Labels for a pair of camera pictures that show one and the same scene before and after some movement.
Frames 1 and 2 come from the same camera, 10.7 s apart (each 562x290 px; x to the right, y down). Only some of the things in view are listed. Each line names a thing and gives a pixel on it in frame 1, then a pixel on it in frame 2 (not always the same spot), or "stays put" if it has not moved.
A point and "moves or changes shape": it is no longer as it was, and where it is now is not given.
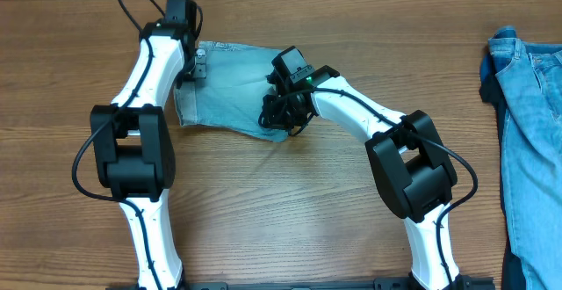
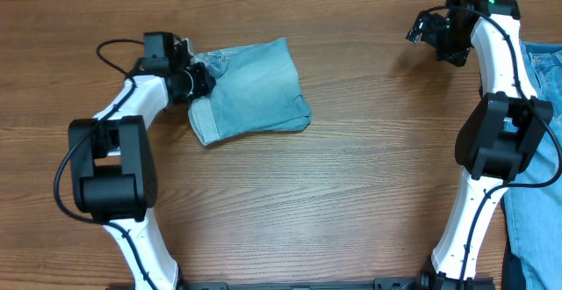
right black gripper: [270, 111] -> [431, 28]
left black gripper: [199, 68] -> [200, 81]
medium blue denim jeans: [523, 81] stays put
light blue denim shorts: [231, 95] moves or changes shape
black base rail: [379, 284] stays put
